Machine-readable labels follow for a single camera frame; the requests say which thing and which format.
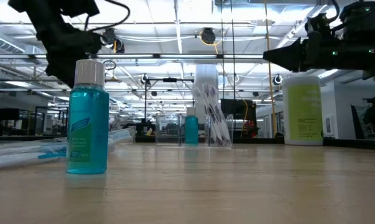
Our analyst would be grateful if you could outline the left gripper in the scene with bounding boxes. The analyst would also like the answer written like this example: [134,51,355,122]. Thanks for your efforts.
[39,23,103,89]

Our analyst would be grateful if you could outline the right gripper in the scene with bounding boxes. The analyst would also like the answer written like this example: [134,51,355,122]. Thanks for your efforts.
[263,30,370,80]

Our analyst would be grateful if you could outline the blue mouthwash bottle white cap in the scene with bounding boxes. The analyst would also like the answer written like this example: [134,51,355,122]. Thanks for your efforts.
[65,58,110,175]
[184,107,200,146]

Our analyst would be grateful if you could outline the purple toothbrush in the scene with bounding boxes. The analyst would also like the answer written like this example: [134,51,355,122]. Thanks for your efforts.
[209,83,233,146]
[192,86,222,146]
[202,83,228,146]

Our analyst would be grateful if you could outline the white wipes canister green label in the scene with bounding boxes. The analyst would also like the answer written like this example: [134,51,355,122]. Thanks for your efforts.
[282,74,324,146]

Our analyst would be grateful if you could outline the black monitor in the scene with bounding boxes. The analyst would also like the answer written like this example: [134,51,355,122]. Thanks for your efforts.
[0,108,20,121]

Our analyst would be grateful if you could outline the black equipment cart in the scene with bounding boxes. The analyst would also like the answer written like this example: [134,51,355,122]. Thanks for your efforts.
[220,98,257,138]

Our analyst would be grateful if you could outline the clear acrylic organizer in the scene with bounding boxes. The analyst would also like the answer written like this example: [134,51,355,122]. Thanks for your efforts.
[155,113,234,147]

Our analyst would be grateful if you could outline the hanging black cable loop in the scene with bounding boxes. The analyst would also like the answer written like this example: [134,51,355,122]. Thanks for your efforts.
[102,59,117,72]

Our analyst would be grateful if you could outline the yellow hanging cable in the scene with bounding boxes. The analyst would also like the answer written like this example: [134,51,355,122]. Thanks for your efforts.
[263,0,278,138]

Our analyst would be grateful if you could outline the white wall sign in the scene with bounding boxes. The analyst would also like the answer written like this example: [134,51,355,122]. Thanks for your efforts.
[325,115,335,135]

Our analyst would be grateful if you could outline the black aluminium table frame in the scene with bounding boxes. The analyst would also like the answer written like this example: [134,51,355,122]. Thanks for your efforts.
[0,133,375,149]

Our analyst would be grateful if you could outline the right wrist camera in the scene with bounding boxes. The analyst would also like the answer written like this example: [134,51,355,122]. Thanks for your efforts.
[339,1,375,34]

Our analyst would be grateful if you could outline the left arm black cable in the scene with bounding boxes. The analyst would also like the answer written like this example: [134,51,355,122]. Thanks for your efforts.
[84,0,131,34]

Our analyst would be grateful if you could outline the black background frame stand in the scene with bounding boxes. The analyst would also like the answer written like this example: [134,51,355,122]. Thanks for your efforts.
[144,77,195,144]

